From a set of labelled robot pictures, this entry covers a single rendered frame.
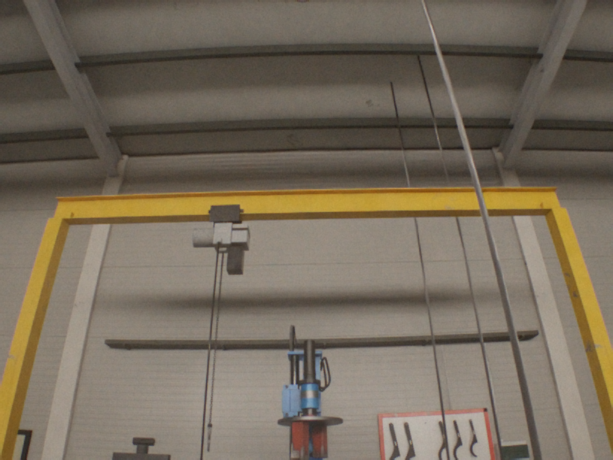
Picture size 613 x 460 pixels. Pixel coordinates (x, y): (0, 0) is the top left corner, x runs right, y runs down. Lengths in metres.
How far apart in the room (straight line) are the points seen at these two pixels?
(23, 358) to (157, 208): 1.86
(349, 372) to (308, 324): 0.88
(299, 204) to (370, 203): 0.71
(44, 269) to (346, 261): 4.17
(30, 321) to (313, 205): 2.87
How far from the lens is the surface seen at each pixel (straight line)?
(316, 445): 4.16
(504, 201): 4.81
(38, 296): 4.59
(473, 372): 6.52
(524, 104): 7.87
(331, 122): 7.42
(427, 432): 6.16
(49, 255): 4.75
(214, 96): 7.39
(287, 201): 4.40
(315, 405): 4.00
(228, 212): 4.29
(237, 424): 6.12
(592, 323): 4.47
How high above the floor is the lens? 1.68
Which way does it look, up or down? 30 degrees up
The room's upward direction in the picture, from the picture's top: 1 degrees counter-clockwise
